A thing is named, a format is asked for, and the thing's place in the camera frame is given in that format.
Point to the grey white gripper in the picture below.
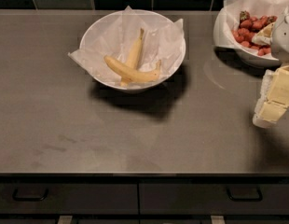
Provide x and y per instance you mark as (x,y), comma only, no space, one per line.
(283,37)

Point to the yellow banana across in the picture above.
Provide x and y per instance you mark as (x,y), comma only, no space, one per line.
(131,74)

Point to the white bowl with strawberries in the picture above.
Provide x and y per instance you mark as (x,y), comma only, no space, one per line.
(228,19)

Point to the white paper liner right bowl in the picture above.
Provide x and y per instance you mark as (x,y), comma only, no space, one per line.
(259,8)

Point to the white bowl with bananas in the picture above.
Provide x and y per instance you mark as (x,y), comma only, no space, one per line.
(98,31)

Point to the red strawberries pile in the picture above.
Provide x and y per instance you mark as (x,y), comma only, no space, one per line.
(248,27)

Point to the white paper liner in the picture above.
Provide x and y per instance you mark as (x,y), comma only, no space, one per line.
(163,41)

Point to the right dark drawer front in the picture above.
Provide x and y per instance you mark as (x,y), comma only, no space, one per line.
(210,199)

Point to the dark drawer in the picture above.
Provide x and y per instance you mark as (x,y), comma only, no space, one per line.
(99,199)
(210,199)

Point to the left dark drawer front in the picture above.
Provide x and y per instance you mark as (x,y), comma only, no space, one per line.
(99,199)

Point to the right black drawer handle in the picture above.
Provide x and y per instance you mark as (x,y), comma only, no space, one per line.
(244,194)

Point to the black drawer handle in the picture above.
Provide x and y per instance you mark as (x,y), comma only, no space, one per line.
(29,195)
(244,194)

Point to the left black drawer handle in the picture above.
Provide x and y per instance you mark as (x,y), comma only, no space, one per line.
(29,195)

